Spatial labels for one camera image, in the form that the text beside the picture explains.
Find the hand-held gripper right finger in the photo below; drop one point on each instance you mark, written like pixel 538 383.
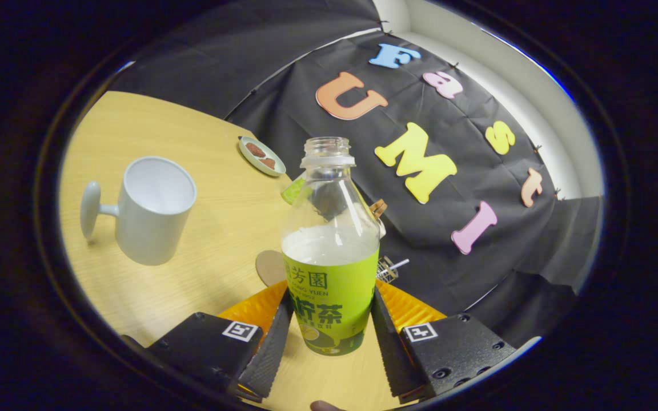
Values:
pixel 387 348

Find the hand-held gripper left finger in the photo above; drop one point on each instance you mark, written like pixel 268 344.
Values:
pixel 272 348

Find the round brown coaster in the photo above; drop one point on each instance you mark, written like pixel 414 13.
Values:
pixel 269 267

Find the green label juice bottle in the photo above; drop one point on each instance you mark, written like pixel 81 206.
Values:
pixel 332 285

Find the white cup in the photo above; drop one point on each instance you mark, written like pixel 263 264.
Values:
pixel 146 228

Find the capped tall green bottle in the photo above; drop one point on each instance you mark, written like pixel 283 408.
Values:
pixel 293 191

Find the white plastic straw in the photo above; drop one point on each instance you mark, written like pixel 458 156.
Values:
pixel 400 264

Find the black backdrop cloth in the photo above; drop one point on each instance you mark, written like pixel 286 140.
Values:
pixel 432 268

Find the wooden table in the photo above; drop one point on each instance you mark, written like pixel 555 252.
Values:
pixel 215 217

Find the brown meat slice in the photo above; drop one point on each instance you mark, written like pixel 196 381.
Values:
pixel 268 162
pixel 255 149

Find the pale green plate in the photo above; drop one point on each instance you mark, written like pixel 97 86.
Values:
pixel 252 160

